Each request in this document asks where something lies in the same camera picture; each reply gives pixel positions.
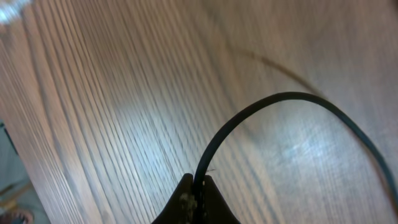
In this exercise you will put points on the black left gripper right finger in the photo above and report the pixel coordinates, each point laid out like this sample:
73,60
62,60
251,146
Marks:
214,209

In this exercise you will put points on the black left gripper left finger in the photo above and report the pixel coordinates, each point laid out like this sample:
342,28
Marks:
176,209

